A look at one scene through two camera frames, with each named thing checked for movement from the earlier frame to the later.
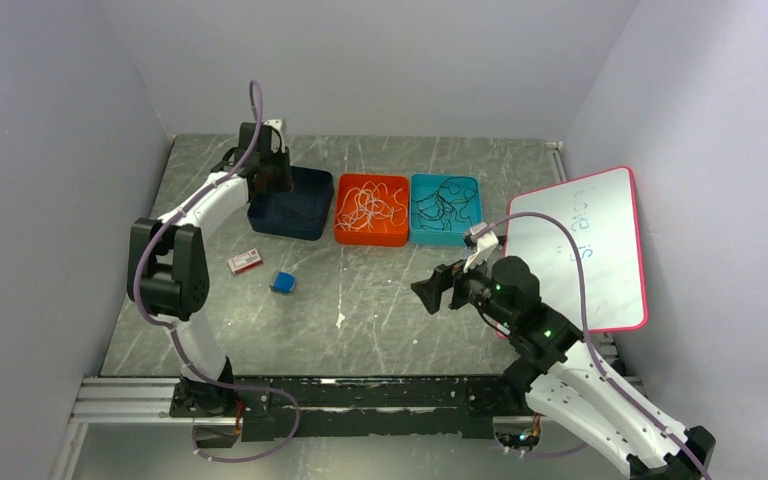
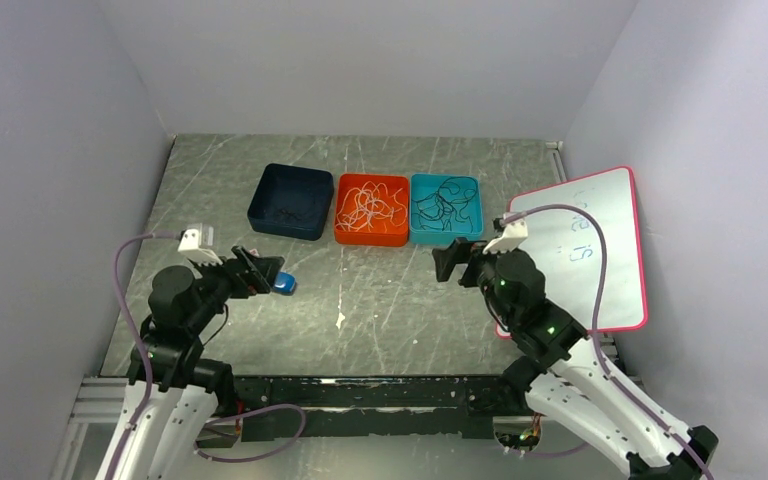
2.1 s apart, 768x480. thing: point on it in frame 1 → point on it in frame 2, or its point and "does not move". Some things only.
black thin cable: (439, 208) does not move
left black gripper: (285, 184) → (248, 275)
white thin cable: (363, 206) does not move
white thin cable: (359, 207) does not move
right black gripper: (445, 276) → (461, 251)
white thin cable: (374, 201) does not move
